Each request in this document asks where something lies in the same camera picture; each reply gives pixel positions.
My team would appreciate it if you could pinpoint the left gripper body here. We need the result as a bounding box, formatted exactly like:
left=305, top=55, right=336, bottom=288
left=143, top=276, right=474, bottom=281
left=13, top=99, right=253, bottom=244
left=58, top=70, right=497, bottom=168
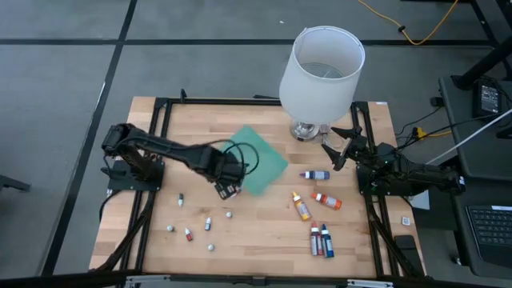
left=201, top=146, right=246, bottom=188

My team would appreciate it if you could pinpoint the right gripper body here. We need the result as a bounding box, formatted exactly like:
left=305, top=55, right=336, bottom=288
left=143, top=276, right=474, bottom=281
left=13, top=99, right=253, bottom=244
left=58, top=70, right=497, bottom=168
left=345, top=134, right=380, bottom=165

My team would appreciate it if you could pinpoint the large purple food coloring bottle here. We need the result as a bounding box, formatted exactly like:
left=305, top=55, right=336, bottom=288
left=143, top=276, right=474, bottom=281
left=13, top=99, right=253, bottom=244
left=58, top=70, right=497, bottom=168
left=298, top=170, right=331, bottom=181

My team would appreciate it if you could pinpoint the large orange food coloring bottle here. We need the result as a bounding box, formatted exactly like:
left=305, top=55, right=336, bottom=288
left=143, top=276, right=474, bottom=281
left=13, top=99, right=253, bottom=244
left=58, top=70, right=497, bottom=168
left=310, top=192, right=343, bottom=211

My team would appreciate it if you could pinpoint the large yellow food coloring bottle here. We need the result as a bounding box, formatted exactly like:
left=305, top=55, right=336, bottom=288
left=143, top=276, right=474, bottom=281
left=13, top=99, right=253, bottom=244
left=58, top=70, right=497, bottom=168
left=290, top=190, right=313, bottom=222

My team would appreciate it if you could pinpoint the large blue food coloring bottle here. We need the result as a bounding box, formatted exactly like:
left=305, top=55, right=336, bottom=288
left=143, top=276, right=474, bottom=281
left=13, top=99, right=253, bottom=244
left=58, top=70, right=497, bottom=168
left=320, top=222, right=335, bottom=259

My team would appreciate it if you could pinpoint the large red food coloring bottle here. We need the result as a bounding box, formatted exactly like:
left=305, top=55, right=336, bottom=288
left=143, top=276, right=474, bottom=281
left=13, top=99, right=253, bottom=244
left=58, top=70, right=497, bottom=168
left=310, top=221, right=323, bottom=257

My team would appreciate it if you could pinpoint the teal translucent plastic tray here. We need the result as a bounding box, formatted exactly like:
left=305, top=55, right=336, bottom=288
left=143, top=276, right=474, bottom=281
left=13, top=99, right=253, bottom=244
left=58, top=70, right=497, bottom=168
left=218, top=124, right=290, bottom=198

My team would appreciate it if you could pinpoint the silver lamp with white shade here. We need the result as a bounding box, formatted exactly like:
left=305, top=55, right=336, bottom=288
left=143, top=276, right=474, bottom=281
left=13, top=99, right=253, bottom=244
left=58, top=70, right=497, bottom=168
left=278, top=25, right=366, bottom=144

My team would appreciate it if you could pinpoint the black flat rectangular object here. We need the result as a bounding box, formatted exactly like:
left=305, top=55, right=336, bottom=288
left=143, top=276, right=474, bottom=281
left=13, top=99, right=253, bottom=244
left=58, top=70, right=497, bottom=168
left=394, top=234, right=419, bottom=251

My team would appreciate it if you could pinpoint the white thin rod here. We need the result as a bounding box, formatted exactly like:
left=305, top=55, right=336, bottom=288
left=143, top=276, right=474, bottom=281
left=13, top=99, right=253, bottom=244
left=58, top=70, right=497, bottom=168
left=424, top=107, right=512, bottom=166

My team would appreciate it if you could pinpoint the black side desk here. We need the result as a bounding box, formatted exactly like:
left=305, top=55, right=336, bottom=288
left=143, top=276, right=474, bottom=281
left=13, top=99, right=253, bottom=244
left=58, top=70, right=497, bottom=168
left=438, top=74, right=512, bottom=183

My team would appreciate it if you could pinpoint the black power brick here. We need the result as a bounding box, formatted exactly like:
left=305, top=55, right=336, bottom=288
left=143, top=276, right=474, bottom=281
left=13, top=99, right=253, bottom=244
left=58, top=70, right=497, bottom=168
left=473, top=79, right=506, bottom=119

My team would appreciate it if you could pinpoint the black stand leg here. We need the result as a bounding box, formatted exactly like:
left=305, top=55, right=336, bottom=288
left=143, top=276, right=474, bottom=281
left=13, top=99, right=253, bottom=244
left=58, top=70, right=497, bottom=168
left=451, top=0, right=512, bottom=91

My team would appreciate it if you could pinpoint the black laptop keyboard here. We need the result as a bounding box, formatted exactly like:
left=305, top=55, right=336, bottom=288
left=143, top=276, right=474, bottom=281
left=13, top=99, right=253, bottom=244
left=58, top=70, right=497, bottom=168
left=463, top=204, right=512, bottom=269

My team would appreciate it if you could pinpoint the black furniture foot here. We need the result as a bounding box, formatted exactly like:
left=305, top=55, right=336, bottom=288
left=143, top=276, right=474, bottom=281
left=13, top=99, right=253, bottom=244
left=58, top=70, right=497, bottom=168
left=0, top=174, right=32, bottom=193

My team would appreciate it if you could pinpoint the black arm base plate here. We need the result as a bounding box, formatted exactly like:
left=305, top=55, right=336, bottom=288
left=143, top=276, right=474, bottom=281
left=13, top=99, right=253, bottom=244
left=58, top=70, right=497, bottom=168
left=100, top=159, right=165, bottom=192
left=355, top=163, right=406, bottom=198

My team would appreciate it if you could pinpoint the yellow cable plug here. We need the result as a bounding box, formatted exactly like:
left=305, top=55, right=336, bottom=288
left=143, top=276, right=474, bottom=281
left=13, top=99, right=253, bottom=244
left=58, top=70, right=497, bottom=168
left=411, top=126, right=453, bottom=140

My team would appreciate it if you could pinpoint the black aluminium table frame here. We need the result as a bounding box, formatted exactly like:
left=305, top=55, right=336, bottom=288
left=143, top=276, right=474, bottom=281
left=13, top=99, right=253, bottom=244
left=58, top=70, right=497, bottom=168
left=90, top=88, right=427, bottom=281

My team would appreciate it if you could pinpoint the black rail with silver brackets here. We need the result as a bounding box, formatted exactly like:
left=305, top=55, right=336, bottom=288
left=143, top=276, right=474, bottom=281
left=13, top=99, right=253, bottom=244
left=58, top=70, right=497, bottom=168
left=0, top=270, right=512, bottom=288

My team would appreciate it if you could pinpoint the yellow extension cable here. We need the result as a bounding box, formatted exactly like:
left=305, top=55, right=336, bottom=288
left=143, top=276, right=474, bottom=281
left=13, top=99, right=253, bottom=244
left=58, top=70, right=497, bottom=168
left=357, top=0, right=460, bottom=46

